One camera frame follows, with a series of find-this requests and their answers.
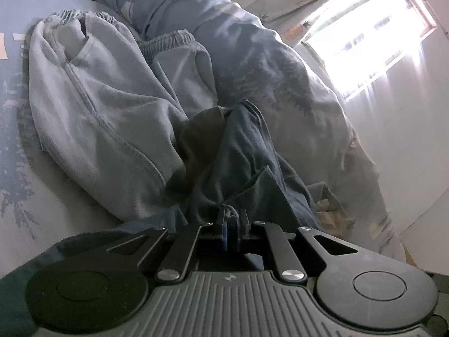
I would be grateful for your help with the blue printed bed sheet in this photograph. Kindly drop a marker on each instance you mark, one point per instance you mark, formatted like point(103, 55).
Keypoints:
point(14, 147)

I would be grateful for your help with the dark teal garment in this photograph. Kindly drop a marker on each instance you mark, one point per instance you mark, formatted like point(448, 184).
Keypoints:
point(238, 154)

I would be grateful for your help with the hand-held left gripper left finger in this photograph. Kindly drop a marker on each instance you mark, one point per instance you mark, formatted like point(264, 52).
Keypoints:
point(224, 233)

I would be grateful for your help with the barred window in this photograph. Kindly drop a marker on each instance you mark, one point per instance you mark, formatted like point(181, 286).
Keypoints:
point(371, 31)

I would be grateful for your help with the blue tree print duvet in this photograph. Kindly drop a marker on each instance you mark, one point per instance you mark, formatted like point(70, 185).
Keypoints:
point(280, 77)

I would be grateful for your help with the white printed curtain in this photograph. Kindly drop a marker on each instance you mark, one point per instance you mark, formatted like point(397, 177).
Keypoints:
point(393, 108)

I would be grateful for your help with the light blue pants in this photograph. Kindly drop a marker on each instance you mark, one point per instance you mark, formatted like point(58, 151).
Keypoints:
point(105, 112)

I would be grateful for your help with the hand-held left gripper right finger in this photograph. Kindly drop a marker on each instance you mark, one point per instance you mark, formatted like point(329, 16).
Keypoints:
point(238, 233)

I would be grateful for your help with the olive brown cloth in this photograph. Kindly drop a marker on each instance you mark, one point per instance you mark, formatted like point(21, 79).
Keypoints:
point(200, 137)

